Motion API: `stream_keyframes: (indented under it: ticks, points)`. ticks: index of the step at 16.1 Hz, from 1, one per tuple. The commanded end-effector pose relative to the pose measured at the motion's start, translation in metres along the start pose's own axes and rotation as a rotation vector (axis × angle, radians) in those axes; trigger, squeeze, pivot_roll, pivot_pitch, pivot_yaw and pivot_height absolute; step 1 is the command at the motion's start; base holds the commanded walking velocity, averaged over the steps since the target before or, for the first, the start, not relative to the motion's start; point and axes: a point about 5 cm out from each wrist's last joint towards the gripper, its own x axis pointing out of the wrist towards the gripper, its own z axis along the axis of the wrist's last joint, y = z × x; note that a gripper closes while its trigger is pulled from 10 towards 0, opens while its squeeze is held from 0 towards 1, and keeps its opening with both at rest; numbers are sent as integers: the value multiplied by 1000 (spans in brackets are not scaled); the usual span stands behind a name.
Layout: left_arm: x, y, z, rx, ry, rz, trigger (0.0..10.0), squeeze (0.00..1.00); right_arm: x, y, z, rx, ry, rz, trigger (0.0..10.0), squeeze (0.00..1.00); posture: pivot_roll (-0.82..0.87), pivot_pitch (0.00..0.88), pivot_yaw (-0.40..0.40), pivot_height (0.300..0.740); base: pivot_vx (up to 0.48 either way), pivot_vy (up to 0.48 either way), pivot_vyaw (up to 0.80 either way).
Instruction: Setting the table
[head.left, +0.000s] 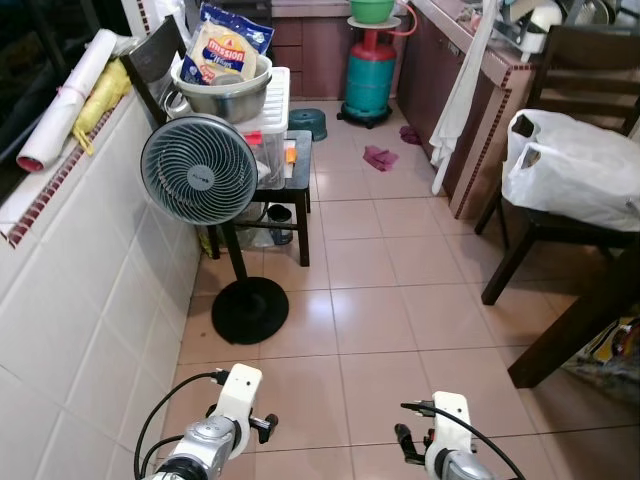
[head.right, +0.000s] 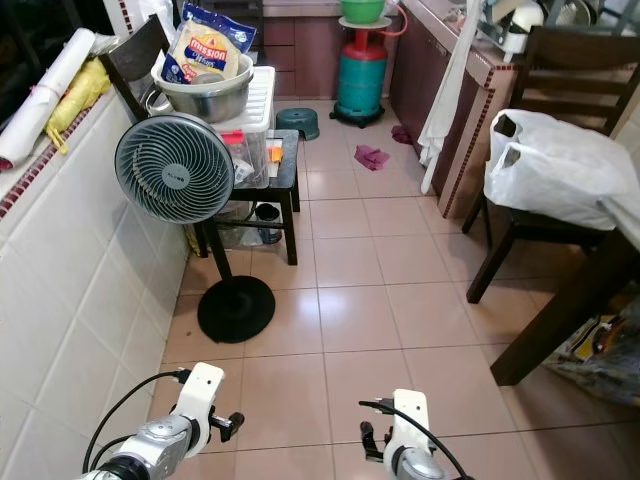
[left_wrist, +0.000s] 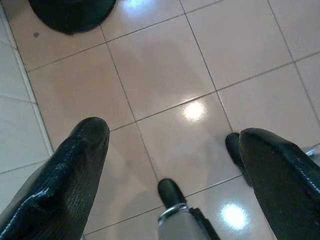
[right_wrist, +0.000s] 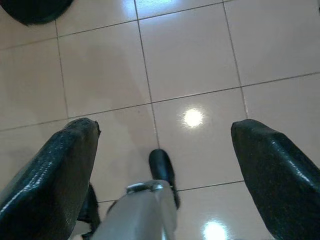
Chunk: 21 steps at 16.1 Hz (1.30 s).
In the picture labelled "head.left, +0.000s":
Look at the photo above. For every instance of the dark wooden dining table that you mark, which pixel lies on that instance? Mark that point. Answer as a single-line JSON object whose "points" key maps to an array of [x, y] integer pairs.
{"points": [[575, 325]]}

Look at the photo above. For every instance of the pink rag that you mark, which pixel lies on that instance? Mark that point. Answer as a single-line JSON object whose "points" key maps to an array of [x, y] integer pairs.
{"points": [[380, 157]]}

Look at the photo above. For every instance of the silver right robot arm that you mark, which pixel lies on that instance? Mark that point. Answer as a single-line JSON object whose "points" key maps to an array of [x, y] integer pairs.
{"points": [[455, 467]]}

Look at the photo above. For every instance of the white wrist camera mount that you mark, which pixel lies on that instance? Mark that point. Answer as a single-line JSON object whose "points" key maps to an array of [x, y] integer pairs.
{"points": [[238, 390], [450, 420]]}

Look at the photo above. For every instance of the small orange item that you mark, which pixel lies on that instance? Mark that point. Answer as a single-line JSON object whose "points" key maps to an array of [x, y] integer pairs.
{"points": [[290, 153]]}

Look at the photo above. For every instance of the dark chair holding basin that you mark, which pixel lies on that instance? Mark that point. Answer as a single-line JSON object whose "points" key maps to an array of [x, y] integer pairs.
{"points": [[300, 170]]}

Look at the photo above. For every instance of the purple rag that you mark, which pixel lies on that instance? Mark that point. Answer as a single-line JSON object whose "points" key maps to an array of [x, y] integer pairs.
{"points": [[411, 134]]}

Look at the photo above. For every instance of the dark chair holding bag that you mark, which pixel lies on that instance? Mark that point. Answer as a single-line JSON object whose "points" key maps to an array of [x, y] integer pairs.
{"points": [[580, 70]]}

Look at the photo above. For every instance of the green gas cylinder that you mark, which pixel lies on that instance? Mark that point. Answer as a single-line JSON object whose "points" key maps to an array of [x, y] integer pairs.
{"points": [[371, 78]]}

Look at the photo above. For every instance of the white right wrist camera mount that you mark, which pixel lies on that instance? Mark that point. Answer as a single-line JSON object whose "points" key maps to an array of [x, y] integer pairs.
{"points": [[450, 420]]}

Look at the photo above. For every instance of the brown kitchen counter cabinet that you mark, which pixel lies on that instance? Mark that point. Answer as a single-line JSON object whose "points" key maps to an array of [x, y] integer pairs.
{"points": [[430, 80]]}

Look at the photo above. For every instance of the small green plastic stool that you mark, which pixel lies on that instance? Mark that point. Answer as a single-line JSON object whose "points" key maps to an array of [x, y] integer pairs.
{"points": [[308, 122]]}

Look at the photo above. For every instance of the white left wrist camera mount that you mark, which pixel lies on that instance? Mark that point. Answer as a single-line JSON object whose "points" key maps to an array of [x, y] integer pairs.
{"points": [[238, 390]]}

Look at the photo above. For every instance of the white hanging cloth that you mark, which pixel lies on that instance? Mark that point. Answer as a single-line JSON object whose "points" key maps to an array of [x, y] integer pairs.
{"points": [[460, 100]]}

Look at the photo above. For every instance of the dish rack with dishes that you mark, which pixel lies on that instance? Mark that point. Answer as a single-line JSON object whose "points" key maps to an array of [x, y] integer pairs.
{"points": [[545, 18]]}

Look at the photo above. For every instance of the black cup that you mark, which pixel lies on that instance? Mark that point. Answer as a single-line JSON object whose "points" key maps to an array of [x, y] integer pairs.
{"points": [[279, 222]]}

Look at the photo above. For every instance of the large metal basin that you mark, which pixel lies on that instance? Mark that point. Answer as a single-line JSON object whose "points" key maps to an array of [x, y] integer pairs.
{"points": [[225, 100]]}

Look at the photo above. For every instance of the patterned bag under table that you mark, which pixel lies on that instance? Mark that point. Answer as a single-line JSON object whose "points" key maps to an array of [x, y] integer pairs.
{"points": [[610, 360]]}

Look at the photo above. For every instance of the blue tortilla wrap pack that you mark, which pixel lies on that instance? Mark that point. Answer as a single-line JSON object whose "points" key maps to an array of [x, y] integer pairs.
{"points": [[228, 45]]}

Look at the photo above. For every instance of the white plastic bag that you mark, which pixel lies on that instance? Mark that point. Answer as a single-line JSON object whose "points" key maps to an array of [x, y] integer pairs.
{"points": [[575, 170]]}

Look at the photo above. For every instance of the white rolled paper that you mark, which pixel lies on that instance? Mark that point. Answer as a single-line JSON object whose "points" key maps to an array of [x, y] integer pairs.
{"points": [[70, 100]]}

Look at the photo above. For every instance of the green plastic bowl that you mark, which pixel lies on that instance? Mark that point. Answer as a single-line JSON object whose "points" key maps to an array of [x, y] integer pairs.
{"points": [[372, 10]]}

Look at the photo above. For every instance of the yellow folded umbrella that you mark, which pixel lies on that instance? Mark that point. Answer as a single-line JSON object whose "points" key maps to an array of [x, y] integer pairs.
{"points": [[105, 95]]}

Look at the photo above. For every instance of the white plastic storage box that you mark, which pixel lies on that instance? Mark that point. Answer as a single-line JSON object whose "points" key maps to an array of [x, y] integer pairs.
{"points": [[272, 105]]}

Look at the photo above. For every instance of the grey standing fan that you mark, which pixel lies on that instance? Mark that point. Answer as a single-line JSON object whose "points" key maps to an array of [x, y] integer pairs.
{"points": [[198, 168]]}

